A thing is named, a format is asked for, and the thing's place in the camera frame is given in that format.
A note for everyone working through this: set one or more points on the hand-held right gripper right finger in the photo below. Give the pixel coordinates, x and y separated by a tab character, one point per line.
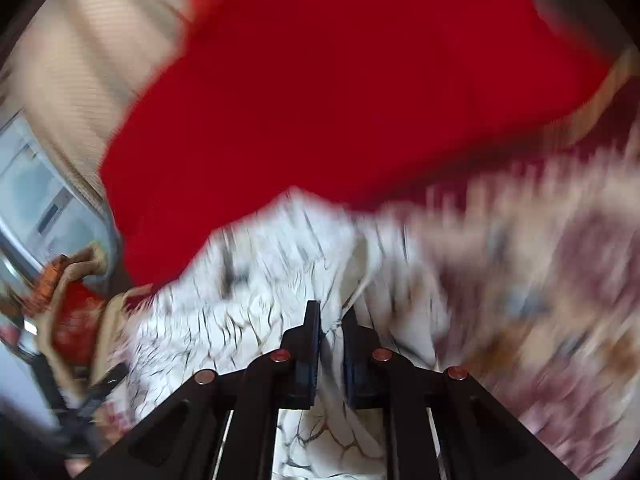
351	370

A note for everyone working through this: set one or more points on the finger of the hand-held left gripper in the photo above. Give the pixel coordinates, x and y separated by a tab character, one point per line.
105	387

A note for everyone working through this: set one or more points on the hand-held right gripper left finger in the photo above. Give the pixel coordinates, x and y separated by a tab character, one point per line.
309	355

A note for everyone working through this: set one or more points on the white crackle-patterned cloth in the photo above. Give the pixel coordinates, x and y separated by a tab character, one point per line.
270	270

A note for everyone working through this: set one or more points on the beige fur-trimmed cloth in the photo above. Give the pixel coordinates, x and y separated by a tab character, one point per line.
107	325

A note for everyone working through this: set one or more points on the orange patterned cloth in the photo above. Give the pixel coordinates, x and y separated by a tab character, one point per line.
47	285

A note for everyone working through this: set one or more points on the floral plush blanket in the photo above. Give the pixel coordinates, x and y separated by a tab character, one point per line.
540	270

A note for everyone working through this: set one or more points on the red quilt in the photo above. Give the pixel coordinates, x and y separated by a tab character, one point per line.
325	100

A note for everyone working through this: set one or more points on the beige dotted curtain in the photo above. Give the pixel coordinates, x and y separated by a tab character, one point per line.
85	60

